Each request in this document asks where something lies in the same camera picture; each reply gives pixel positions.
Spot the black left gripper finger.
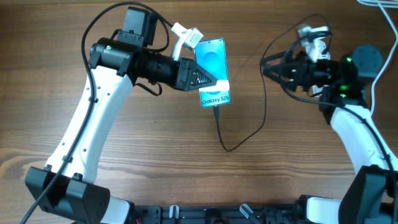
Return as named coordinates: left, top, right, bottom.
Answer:
left=191, top=61, right=218, bottom=90
left=199, top=80, right=229, bottom=91

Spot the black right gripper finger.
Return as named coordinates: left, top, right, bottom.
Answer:
left=260, top=51, right=295, bottom=67
left=262, top=67, right=297, bottom=92

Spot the black USB charging cable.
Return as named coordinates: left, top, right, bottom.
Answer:
left=213, top=13, right=333, bottom=152

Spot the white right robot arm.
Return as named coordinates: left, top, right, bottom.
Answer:
left=260, top=45, right=397, bottom=223

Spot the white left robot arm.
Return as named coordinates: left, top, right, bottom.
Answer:
left=25, top=1, right=229, bottom=223

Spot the white power strip cord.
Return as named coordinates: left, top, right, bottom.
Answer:
left=357, top=0, right=398, bottom=116

